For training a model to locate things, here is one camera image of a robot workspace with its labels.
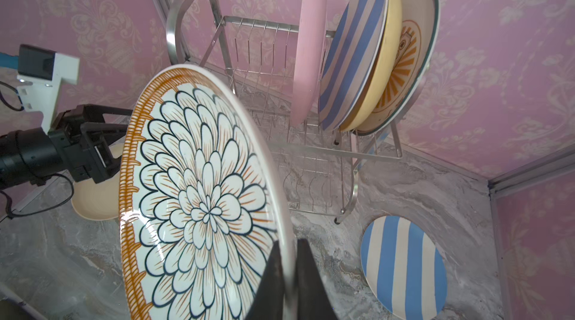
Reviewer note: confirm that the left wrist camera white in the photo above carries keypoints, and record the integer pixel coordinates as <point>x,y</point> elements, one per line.
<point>41,73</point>

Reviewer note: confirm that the blue striped plate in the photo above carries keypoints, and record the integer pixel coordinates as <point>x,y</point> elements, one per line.
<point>350,59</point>
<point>403,268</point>

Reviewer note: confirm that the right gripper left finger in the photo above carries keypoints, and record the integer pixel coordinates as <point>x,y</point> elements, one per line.
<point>269,299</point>

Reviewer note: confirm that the sunburst plate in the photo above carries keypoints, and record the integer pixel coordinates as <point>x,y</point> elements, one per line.
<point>421,21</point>

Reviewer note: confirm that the yellow bear plate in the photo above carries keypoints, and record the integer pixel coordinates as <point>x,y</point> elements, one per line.
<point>380,74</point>

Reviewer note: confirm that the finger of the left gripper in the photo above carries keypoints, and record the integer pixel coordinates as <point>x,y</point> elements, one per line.
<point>88,120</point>
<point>92,157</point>

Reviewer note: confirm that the pink plate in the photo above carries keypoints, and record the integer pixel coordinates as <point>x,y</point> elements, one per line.
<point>309,55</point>

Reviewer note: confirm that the steel two-tier dish rack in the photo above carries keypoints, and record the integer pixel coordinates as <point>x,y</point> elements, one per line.
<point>320,170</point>

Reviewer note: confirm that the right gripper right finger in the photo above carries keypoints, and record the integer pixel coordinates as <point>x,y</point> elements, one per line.
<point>313,302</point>

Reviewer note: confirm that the blue striped plate front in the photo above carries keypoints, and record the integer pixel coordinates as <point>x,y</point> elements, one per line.
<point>350,59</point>

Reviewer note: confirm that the blue striped plate back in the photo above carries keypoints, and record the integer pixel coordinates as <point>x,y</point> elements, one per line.
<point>403,268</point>

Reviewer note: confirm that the cream plate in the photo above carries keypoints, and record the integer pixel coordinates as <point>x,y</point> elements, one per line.
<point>97,201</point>

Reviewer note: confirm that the scale pattern plate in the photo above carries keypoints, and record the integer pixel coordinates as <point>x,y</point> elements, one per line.
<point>201,204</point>

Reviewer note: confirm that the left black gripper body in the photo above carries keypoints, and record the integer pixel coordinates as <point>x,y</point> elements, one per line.
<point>28,156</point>

